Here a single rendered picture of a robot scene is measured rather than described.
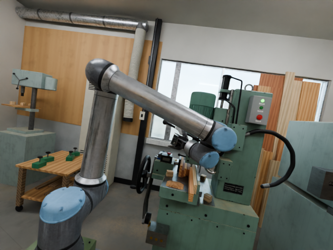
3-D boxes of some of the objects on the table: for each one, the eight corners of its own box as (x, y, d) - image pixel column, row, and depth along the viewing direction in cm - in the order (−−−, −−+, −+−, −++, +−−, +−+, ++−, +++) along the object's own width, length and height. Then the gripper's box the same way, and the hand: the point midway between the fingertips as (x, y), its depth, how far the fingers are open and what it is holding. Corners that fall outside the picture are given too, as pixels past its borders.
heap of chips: (167, 180, 92) (167, 177, 91) (183, 184, 90) (184, 181, 90) (165, 185, 85) (166, 182, 85) (183, 190, 83) (184, 186, 83)
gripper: (190, 128, 79) (171, 119, 96) (176, 162, 81) (160, 148, 98) (201, 131, 84) (181, 122, 101) (188, 164, 86) (170, 150, 103)
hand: (174, 135), depth 101 cm, fingers open, 14 cm apart
